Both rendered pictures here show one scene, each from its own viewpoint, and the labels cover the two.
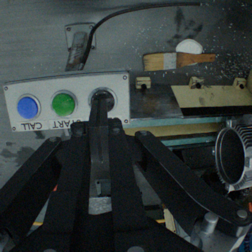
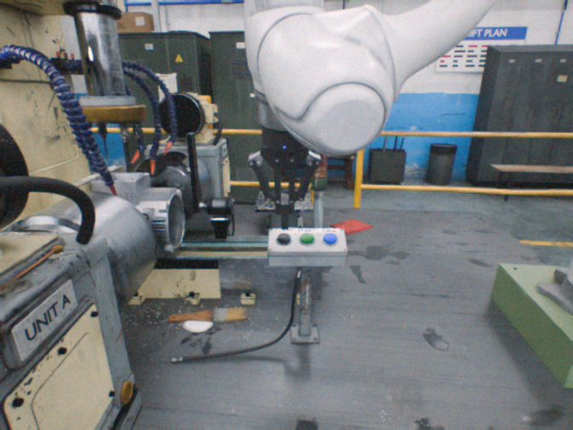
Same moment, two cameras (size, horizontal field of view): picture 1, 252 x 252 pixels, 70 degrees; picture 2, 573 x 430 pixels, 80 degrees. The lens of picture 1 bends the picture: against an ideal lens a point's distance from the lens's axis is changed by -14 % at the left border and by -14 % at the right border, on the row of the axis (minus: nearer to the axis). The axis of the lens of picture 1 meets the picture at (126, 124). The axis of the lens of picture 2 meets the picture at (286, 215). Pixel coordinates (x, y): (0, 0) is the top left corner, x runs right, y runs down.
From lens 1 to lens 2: 0.53 m
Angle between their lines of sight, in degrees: 24
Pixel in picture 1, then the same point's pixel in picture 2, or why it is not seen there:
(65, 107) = (305, 236)
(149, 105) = (245, 271)
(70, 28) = (313, 339)
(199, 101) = (195, 276)
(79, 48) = (303, 306)
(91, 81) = (289, 248)
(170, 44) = (217, 327)
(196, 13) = (186, 352)
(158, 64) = (231, 311)
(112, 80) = (277, 248)
